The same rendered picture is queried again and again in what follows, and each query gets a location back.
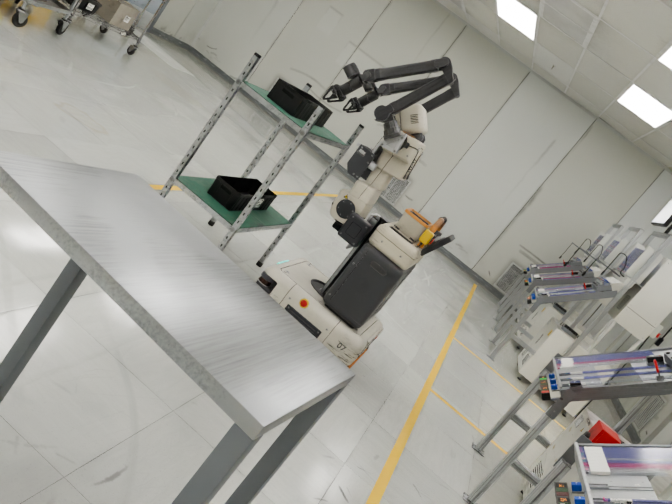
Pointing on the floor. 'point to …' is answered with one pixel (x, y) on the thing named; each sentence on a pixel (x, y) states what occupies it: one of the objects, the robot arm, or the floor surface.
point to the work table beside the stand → (177, 311)
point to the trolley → (46, 8)
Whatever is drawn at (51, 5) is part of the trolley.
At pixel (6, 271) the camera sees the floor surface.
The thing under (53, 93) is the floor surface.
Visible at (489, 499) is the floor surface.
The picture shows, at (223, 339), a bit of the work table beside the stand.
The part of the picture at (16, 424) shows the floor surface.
